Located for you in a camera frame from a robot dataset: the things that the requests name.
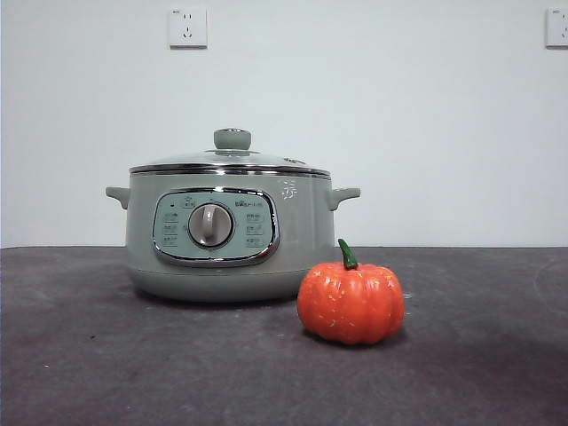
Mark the glass lid with green knob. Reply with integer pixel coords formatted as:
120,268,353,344
128,128,332,177

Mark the small orange toy pumpkin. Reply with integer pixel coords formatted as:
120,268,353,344
296,238,406,346

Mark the sage green electric cooking pot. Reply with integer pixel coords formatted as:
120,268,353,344
105,171,361,304

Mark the white wall power socket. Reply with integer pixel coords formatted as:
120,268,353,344
545,7,568,50
168,7,209,50

